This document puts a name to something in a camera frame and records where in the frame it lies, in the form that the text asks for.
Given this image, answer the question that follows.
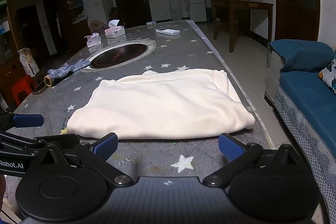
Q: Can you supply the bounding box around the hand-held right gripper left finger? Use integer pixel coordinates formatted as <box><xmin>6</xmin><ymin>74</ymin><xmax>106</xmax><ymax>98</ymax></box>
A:
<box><xmin>37</xmin><ymin>133</ymin><xmax>134</xmax><ymax>185</ymax></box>

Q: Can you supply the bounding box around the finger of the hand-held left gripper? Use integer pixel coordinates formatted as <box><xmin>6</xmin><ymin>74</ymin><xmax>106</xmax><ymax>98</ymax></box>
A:
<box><xmin>0</xmin><ymin>132</ymin><xmax>80</xmax><ymax>157</ymax></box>
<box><xmin>0</xmin><ymin>112</ymin><xmax>45</xmax><ymax>132</ymax></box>

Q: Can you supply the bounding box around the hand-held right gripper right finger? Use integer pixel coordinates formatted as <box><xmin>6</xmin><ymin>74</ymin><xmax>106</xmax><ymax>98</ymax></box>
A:
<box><xmin>203</xmin><ymin>133</ymin><xmax>300</xmax><ymax>187</ymax></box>

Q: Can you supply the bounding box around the cream sweatshirt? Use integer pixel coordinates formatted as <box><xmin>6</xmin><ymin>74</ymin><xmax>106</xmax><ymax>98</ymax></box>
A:
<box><xmin>67</xmin><ymin>68</ymin><xmax>256</xmax><ymax>140</ymax></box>

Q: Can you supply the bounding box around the black smartphone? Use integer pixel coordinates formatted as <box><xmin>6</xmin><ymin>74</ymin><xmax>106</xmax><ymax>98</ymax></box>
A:
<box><xmin>32</xmin><ymin>82</ymin><xmax>53</xmax><ymax>95</ymax></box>

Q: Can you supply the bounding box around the red plastic stool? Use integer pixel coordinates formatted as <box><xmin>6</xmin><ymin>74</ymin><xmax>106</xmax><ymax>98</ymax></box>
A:
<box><xmin>11</xmin><ymin>75</ymin><xmax>37</xmax><ymax>106</ymax></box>

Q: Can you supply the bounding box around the grey star-print table cover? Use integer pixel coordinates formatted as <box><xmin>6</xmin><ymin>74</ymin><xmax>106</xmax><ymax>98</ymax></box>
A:
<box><xmin>0</xmin><ymin>20</ymin><xmax>276</xmax><ymax>224</ymax></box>

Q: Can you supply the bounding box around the brown paper bag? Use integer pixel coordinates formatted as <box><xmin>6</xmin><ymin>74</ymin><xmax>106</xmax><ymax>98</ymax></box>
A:
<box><xmin>17</xmin><ymin>48</ymin><xmax>40</xmax><ymax>77</ymax></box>

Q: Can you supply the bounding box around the blue-grey knit glove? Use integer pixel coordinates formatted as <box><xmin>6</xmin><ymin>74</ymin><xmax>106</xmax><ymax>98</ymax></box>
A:
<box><xmin>44</xmin><ymin>59</ymin><xmax>91</xmax><ymax>87</ymax></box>

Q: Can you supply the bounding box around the blue sofa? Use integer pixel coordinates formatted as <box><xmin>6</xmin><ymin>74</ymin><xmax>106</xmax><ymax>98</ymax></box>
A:
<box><xmin>266</xmin><ymin>39</ymin><xmax>336</xmax><ymax>224</ymax></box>

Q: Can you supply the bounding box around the round black built-in cooktop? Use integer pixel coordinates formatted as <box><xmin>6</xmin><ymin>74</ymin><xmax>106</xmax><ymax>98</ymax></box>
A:
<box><xmin>80</xmin><ymin>39</ymin><xmax>156</xmax><ymax>73</ymax></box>

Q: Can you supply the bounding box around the small open white box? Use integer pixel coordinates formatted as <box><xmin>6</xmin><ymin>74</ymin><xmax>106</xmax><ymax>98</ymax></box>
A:
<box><xmin>84</xmin><ymin>33</ymin><xmax>102</xmax><ymax>47</ymax></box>

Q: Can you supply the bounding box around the dark wooden open shelf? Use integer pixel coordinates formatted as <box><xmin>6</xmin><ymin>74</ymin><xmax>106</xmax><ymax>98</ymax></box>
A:
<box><xmin>59</xmin><ymin>0</ymin><xmax>91</xmax><ymax>52</ymax></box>

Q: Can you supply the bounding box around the colourful patterned round cover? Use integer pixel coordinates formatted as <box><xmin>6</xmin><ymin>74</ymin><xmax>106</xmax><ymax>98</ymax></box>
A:
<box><xmin>89</xmin><ymin>20</ymin><xmax>109</xmax><ymax>33</ymax></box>

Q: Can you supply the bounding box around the patterned cushion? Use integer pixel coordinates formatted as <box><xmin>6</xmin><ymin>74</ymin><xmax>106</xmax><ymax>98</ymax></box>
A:
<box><xmin>318</xmin><ymin>57</ymin><xmax>336</xmax><ymax>94</ymax></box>

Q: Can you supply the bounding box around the brown wooden desk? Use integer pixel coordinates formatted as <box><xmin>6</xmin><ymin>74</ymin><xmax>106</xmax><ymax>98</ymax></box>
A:
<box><xmin>210</xmin><ymin>0</ymin><xmax>274</xmax><ymax>53</ymax></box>

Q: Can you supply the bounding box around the white water dispenser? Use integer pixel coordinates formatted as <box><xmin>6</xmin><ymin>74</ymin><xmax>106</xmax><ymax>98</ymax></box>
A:
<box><xmin>169</xmin><ymin>0</ymin><xmax>183</xmax><ymax>21</ymax></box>

